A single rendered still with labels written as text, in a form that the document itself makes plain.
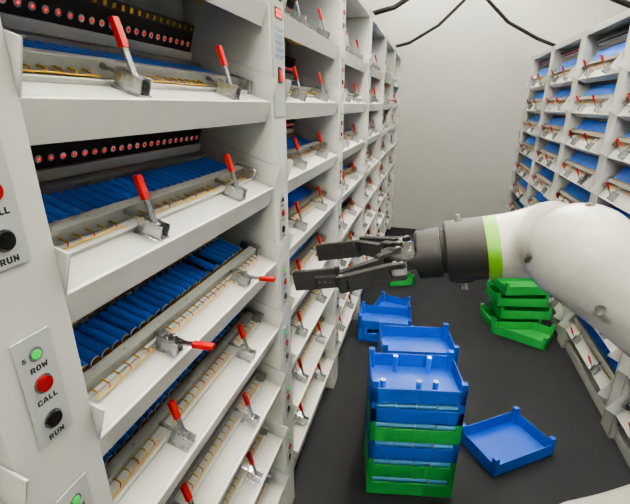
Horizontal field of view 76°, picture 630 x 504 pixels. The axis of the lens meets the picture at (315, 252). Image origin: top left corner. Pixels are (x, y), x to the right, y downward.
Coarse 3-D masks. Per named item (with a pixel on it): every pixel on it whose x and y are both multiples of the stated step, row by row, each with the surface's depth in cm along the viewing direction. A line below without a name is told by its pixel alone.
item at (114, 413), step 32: (256, 256) 102; (256, 288) 94; (192, 320) 73; (224, 320) 79; (160, 352) 64; (192, 352) 68; (128, 384) 57; (160, 384) 60; (96, 416) 47; (128, 416) 54
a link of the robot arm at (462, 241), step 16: (448, 224) 58; (464, 224) 57; (480, 224) 56; (448, 240) 56; (464, 240) 55; (480, 240) 55; (448, 256) 56; (464, 256) 55; (480, 256) 55; (448, 272) 57; (464, 272) 56; (480, 272) 56; (464, 288) 61
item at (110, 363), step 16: (240, 256) 95; (224, 272) 86; (208, 288) 80; (224, 288) 84; (176, 304) 72; (192, 304) 75; (160, 320) 67; (144, 336) 63; (112, 352) 58; (128, 352) 59; (96, 368) 55; (112, 368) 56; (96, 384) 54
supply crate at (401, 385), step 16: (448, 352) 145; (384, 368) 148; (400, 368) 148; (416, 368) 148; (432, 368) 148; (448, 368) 146; (400, 384) 139; (432, 384) 139; (448, 384) 139; (464, 384) 128; (384, 400) 131; (400, 400) 131; (416, 400) 130; (432, 400) 130; (448, 400) 129; (464, 400) 129
